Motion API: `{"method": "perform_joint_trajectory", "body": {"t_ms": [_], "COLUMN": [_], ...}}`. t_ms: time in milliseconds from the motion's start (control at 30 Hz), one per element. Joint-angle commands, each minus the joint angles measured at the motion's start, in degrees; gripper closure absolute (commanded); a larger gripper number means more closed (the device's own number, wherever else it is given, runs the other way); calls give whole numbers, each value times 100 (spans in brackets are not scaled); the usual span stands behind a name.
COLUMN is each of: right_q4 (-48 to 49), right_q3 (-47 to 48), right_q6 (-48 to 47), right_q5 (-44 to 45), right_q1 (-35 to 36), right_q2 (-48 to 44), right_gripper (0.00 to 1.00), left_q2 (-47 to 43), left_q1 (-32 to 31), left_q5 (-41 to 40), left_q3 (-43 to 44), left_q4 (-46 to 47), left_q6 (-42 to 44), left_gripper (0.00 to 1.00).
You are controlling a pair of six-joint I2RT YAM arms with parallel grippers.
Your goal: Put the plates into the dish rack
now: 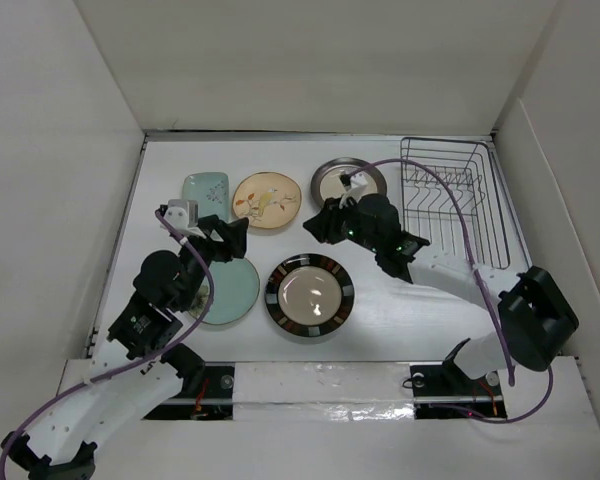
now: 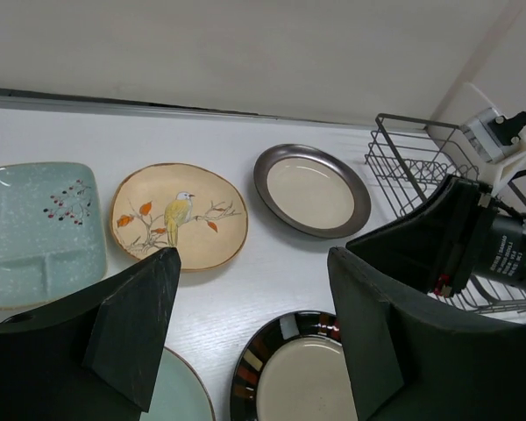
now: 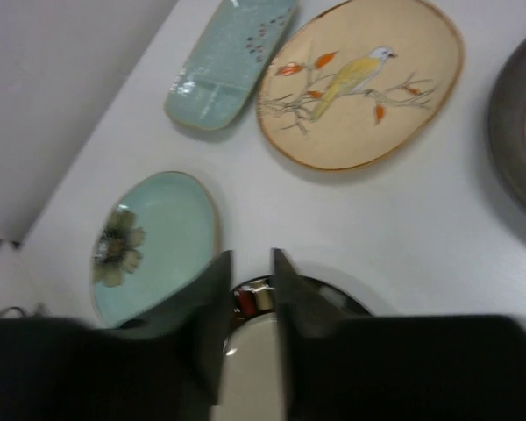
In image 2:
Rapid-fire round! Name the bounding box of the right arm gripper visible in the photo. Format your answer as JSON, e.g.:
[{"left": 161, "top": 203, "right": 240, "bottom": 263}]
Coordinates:
[{"left": 328, "top": 175, "right": 526, "bottom": 420}]

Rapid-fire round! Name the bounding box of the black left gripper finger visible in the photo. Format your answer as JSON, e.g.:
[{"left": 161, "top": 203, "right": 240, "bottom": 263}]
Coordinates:
[{"left": 0, "top": 248, "right": 181, "bottom": 420}]

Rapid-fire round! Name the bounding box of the light blue rectangular plate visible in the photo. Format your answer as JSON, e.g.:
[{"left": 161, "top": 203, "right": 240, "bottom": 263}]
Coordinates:
[{"left": 0, "top": 162, "right": 107, "bottom": 310}]

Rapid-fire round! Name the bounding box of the black striped rim plate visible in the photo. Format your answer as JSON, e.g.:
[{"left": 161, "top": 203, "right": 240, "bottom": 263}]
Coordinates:
[{"left": 230, "top": 310, "right": 358, "bottom": 421}]

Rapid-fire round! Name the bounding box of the brown rimmed cream plate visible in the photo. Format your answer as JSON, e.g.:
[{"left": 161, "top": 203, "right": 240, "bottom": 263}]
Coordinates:
[{"left": 253, "top": 144, "right": 372, "bottom": 239}]

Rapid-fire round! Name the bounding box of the beige bird painted plate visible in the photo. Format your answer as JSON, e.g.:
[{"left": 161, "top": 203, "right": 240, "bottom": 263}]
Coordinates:
[{"left": 110, "top": 163, "right": 249, "bottom": 272}]

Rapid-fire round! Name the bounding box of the dark wire dish rack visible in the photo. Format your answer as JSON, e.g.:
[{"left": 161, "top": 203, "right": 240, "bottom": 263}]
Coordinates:
[{"left": 366, "top": 113, "right": 526, "bottom": 315}]

